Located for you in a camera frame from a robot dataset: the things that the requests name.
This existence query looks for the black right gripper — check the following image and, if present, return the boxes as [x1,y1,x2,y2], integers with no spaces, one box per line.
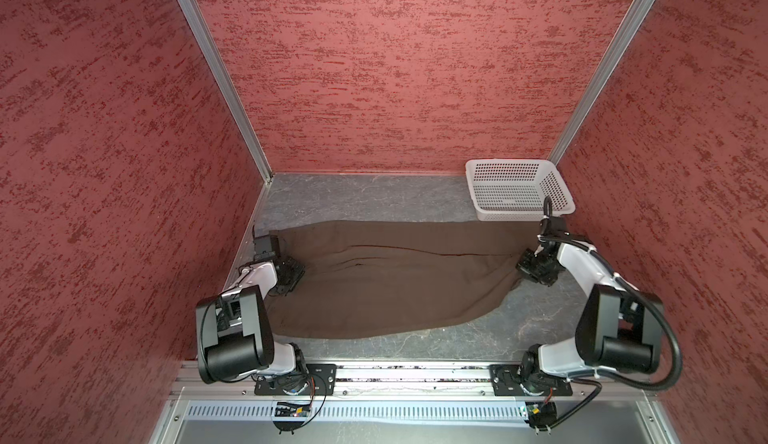
[516,246,562,284]

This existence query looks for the brown corduroy trousers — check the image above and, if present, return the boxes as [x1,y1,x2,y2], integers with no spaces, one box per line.
[266,221,539,339]

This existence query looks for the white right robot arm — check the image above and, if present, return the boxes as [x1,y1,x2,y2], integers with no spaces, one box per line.
[517,238,683,394]

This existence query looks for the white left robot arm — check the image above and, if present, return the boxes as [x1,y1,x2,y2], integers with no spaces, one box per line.
[195,261,312,395]

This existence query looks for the white perforated plastic basket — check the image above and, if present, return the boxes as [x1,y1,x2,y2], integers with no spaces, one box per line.
[465,159,576,222]

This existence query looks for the left small circuit board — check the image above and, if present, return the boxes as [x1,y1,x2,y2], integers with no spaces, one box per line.
[273,402,313,421]

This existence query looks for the small circuit board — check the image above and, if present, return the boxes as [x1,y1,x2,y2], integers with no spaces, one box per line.
[526,402,558,427]
[273,402,313,421]

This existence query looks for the right small circuit board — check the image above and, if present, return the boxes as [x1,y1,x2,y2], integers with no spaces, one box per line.
[526,402,558,427]

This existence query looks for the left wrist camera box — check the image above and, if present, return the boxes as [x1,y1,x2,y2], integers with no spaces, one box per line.
[252,234,281,263]

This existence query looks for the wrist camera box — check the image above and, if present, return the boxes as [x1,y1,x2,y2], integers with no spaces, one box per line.
[252,234,281,263]
[539,216,569,238]

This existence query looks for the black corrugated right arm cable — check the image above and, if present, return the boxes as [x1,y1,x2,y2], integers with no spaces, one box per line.
[536,196,684,430]

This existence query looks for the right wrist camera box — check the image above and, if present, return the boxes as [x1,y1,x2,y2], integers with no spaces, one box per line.
[539,216,569,238]

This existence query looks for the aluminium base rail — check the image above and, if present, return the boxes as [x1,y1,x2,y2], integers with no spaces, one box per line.
[173,356,646,406]

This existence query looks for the white slotted cable duct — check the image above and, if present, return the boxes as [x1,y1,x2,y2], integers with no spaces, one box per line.
[184,400,528,426]

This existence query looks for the aluminium right corner post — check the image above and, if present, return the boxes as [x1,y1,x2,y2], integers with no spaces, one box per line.
[548,0,656,164]

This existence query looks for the aluminium corner post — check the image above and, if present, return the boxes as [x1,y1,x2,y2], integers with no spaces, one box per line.
[548,0,656,164]
[176,0,274,185]

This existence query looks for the aluminium left corner post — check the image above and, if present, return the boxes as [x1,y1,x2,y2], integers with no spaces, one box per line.
[176,0,274,185]

